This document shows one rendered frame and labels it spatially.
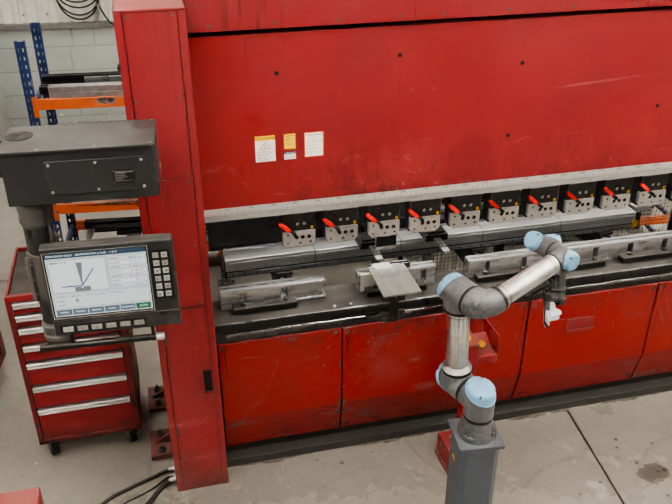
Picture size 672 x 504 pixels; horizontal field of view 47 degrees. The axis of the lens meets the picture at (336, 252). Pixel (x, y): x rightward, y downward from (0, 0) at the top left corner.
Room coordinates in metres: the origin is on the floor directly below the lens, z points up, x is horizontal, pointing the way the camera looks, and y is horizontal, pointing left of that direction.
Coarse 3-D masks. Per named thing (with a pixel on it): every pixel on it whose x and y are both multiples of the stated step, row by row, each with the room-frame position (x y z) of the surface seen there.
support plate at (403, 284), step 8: (400, 264) 3.25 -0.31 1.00; (376, 272) 3.17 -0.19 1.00; (408, 272) 3.17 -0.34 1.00; (376, 280) 3.10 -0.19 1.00; (384, 280) 3.10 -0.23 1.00; (392, 280) 3.10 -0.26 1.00; (400, 280) 3.10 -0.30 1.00; (408, 280) 3.10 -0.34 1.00; (384, 288) 3.03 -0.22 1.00; (392, 288) 3.03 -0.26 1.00; (400, 288) 3.03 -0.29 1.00; (408, 288) 3.03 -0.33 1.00; (416, 288) 3.03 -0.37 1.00; (384, 296) 2.96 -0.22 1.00; (392, 296) 2.97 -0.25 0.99
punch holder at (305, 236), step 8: (280, 216) 3.13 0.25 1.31; (288, 216) 3.10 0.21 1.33; (296, 216) 3.11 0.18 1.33; (304, 216) 3.12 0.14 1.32; (312, 216) 3.13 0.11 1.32; (288, 224) 3.10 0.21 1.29; (296, 224) 3.11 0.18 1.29; (304, 224) 3.12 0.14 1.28; (312, 224) 3.13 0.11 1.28; (296, 232) 3.11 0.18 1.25; (304, 232) 3.11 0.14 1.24; (312, 232) 3.12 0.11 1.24; (288, 240) 3.10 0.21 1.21; (296, 240) 3.10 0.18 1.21; (304, 240) 3.11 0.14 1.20; (312, 240) 3.12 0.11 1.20
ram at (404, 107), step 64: (192, 64) 3.02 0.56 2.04; (256, 64) 3.08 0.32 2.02; (320, 64) 3.14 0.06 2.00; (384, 64) 3.20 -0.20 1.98; (448, 64) 3.27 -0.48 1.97; (512, 64) 3.34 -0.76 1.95; (576, 64) 3.42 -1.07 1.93; (640, 64) 3.49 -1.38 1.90; (256, 128) 3.07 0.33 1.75; (320, 128) 3.14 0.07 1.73; (384, 128) 3.21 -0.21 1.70; (448, 128) 3.28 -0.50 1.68; (512, 128) 3.35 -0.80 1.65; (576, 128) 3.43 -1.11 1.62; (640, 128) 3.51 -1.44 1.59; (256, 192) 3.07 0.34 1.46; (320, 192) 3.14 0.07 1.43; (448, 192) 3.28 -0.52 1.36
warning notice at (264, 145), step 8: (264, 136) 3.08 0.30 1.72; (272, 136) 3.09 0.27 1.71; (256, 144) 3.07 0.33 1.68; (264, 144) 3.08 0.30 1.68; (272, 144) 3.09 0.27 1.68; (256, 152) 3.07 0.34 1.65; (264, 152) 3.08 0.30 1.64; (272, 152) 3.09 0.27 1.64; (256, 160) 3.07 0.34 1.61; (264, 160) 3.08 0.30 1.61; (272, 160) 3.09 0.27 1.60
